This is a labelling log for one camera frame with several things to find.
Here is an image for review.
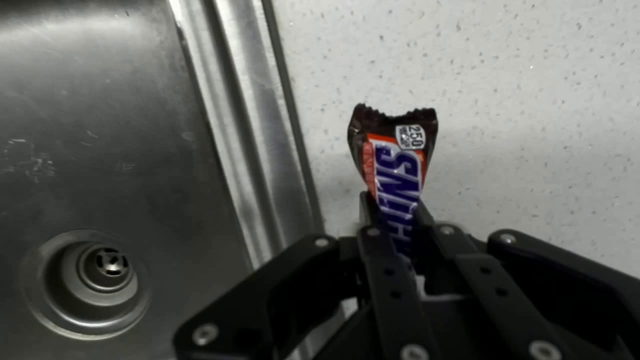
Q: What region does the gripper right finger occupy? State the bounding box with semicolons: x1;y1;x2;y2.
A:
413;199;640;360

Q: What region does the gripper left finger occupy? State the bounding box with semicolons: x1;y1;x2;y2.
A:
172;190;441;360

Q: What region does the brown chocolate bar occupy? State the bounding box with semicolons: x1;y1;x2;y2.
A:
347;103;439;261

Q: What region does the stainless steel sink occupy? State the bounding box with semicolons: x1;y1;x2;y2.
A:
0;0;326;360

